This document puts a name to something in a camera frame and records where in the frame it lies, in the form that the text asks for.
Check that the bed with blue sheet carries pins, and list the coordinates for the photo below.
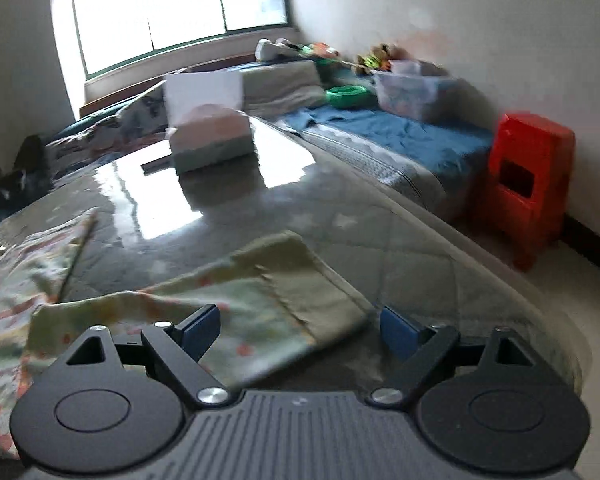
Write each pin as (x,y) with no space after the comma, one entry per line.
(380,150)

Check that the patterned bedding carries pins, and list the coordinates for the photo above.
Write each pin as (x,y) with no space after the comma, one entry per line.
(115,122)

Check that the clear plastic storage box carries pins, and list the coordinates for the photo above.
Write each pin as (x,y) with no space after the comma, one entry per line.
(412,91)

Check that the window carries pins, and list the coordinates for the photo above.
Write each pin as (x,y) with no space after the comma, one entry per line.
(180,5)

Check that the white bottle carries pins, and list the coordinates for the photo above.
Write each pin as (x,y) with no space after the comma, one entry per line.
(270,50)

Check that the tissue box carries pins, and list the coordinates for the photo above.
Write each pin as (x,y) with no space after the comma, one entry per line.
(211,140)

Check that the white board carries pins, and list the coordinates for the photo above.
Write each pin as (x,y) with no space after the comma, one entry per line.
(202,92)

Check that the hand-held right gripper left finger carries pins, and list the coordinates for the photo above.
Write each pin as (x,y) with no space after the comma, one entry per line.
(203,331)

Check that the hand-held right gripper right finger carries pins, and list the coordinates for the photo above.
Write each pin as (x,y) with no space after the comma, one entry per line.
(399,336)

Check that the green plastic basin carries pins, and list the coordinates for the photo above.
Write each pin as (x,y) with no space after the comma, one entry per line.
(347,96)

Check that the red plastic stool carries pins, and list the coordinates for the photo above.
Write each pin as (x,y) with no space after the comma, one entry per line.
(527,185)

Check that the folded grey blanket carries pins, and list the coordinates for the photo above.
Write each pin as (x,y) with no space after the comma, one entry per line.
(285,85)

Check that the dark flat object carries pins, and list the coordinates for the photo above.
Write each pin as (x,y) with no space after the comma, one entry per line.
(156,165)

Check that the plush toys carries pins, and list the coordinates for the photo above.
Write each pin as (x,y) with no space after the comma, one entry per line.
(380,57)

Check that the dark cloth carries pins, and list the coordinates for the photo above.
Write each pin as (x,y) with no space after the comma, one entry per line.
(20,175)

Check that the pale green floral garment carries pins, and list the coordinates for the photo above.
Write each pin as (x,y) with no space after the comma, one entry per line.
(260,305)

